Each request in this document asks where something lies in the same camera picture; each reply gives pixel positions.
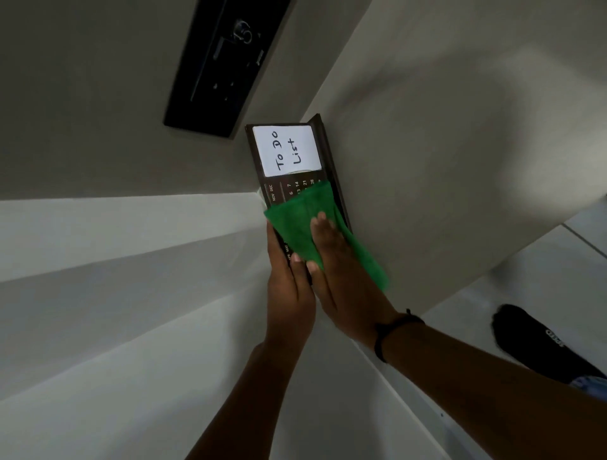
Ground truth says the person's left hand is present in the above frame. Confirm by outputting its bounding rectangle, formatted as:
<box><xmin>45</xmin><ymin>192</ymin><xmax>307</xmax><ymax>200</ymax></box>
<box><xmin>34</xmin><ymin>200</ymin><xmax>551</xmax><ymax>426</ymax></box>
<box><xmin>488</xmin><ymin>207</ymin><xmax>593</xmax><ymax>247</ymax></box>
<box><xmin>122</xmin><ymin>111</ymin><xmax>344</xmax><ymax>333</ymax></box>
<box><xmin>265</xmin><ymin>220</ymin><xmax>317</xmax><ymax>352</ymax></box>

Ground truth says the person's right hand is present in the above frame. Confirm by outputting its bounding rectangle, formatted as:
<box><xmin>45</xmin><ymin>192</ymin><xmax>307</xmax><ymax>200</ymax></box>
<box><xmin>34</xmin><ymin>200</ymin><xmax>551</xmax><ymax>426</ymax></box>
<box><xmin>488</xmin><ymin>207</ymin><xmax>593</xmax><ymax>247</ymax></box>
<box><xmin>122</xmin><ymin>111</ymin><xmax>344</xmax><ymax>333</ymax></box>
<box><xmin>305</xmin><ymin>212</ymin><xmax>400</xmax><ymax>349</ymax></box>

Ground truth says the green cleaning cloth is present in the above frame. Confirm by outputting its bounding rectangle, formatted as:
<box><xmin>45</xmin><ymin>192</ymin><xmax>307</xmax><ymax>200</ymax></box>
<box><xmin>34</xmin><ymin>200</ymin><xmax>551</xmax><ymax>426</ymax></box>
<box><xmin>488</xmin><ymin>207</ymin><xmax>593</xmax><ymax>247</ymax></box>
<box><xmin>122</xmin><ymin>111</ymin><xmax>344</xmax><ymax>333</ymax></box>
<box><xmin>263</xmin><ymin>182</ymin><xmax>391</xmax><ymax>291</ymax></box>

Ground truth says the dark desk calendar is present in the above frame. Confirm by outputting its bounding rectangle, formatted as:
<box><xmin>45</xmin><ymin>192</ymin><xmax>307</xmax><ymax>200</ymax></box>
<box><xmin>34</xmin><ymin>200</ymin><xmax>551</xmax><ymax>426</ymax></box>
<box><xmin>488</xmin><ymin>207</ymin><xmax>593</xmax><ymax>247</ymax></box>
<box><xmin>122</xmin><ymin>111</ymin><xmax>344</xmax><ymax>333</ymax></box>
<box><xmin>244</xmin><ymin>113</ymin><xmax>354</xmax><ymax>286</ymax></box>

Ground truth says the white handwritten note card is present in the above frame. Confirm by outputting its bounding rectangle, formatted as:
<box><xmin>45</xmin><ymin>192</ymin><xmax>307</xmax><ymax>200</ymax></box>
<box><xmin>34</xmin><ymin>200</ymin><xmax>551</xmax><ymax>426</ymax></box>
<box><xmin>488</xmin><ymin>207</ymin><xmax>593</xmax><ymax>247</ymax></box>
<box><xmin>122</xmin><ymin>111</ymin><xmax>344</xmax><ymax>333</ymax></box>
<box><xmin>252</xmin><ymin>124</ymin><xmax>323</xmax><ymax>179</ymax></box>

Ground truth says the person's left forearm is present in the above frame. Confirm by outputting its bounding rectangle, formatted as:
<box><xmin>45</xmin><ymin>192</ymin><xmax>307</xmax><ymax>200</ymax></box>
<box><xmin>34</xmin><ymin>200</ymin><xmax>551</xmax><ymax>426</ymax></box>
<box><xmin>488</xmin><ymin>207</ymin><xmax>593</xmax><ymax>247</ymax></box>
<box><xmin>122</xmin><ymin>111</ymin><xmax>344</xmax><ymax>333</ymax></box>
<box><xmin>185</xmin><ymin>341</ymin><xmax>305</xmax><ymax>460</ymax></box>

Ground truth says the person's right forearm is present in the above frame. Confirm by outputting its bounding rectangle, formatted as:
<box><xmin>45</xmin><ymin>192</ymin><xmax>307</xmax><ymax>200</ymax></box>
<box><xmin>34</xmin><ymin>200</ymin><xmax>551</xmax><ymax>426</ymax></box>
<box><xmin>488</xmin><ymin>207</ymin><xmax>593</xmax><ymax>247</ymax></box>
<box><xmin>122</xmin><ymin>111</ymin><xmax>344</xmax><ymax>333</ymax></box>
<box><xmin>379</xmin><ymin>322</ymin><xmax>607</xmax><ymax>460</ymax></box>

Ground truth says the person's right black sock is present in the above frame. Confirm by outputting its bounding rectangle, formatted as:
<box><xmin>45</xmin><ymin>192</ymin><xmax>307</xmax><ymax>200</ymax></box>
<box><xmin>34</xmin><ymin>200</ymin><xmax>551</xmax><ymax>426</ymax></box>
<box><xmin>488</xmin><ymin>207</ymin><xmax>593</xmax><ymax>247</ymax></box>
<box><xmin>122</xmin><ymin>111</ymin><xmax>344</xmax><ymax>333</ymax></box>
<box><xmin>491</xmin><ymin>304</ymin><xmax>607</xmax><ymax>385</ymax></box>

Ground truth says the person's right jeans leg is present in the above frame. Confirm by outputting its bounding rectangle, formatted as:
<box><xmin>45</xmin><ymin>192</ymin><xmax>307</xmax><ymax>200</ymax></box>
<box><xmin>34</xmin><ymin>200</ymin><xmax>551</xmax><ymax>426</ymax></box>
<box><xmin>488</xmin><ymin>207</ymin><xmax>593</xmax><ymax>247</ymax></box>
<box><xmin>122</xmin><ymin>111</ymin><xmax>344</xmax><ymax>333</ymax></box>
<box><xmin>568</xmin><ymin>375</ymin><xmax>607</xmax><ymax>404</ymax></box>

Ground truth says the black wristband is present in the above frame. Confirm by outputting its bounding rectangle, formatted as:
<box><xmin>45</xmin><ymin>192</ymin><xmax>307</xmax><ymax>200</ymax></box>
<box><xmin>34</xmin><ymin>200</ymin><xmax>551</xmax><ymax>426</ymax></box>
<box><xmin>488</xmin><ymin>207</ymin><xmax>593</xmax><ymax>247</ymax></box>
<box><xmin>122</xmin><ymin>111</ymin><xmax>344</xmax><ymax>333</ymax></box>
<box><xmin>373</xmin><ymin>308</ymin><xmax>426</xmax><ymax>364</ymax></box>

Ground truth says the grey table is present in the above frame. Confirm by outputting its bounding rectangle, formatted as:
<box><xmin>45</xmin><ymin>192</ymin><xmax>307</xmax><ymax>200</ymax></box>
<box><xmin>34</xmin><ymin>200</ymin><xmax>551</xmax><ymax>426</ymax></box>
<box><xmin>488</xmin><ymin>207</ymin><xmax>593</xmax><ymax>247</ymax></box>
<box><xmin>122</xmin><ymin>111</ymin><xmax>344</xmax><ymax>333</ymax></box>
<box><xmin>303</xmin><ymin>0</ymin><xmax>607</xmax><ymax>316</ymax></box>

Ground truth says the black wall panel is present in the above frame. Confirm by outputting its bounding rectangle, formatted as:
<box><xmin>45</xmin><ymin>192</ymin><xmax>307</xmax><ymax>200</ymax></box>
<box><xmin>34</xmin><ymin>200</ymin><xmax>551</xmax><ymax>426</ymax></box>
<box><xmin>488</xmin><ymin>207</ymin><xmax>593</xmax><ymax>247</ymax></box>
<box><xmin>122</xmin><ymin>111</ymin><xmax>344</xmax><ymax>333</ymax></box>
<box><xmin>163</xmin><ymin>0</ymin><xmax>293</xmax><ymax>139</ymax></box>

